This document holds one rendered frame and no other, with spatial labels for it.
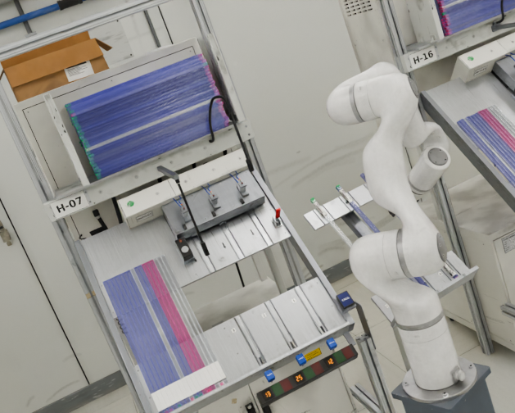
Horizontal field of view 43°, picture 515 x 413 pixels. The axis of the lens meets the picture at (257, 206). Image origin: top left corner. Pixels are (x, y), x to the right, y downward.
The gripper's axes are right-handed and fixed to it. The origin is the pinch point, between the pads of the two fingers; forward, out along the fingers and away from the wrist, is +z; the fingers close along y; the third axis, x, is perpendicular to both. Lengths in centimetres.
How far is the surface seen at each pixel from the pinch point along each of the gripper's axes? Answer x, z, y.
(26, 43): -105, -12, 84
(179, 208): -42, 18, 61
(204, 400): 19, 15, 87
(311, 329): 18, 13, 47
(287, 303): 6, 15, 48
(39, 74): -114, 15, 80
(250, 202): -31, 14, 39
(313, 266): 0.2, 13.1, 33.7
